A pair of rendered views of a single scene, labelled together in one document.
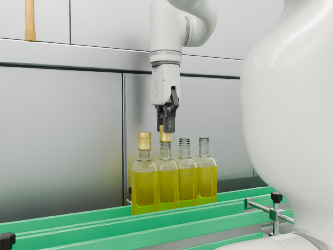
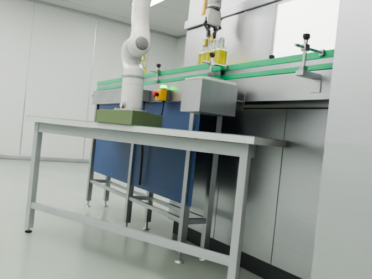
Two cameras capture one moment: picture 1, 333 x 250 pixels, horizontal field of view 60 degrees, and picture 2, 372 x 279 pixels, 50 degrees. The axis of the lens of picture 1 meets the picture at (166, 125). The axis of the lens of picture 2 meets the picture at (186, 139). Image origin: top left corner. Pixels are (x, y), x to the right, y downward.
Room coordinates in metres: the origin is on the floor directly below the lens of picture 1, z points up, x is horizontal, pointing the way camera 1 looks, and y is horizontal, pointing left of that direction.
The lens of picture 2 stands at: (0.30, -2.40, 0.72)
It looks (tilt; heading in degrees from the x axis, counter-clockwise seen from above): 0 degrees down; 81
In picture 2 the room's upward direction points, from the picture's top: 6 degrees clockwise
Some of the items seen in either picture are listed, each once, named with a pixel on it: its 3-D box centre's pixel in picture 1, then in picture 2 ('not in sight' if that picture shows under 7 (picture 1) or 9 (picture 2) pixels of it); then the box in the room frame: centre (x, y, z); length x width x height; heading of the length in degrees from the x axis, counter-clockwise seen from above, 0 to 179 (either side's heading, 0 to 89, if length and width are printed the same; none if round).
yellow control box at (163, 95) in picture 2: not in sight; (162, 95); (0.50, 0.10, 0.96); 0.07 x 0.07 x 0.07; 24
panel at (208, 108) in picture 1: (247, 129); (272, 35); (1.04, -0.29, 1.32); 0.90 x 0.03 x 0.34; 114
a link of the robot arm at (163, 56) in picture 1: (165, 59); (214, 6); (0.76, 0.00, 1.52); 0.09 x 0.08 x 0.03; 24
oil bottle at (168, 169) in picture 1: (165, 197); (207, 66); (0.76, 0.00, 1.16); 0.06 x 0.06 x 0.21; 24
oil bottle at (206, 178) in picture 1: (203, 192); (219, 64); (0.80, -0.10, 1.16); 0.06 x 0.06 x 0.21; 24
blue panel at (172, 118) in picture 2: not in sight; (148, 116); (0.45, 0.56, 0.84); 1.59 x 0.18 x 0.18; 114
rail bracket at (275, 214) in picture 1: (269, 214); (215, 65); (0.74, -0.27, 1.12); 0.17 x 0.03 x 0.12; 24
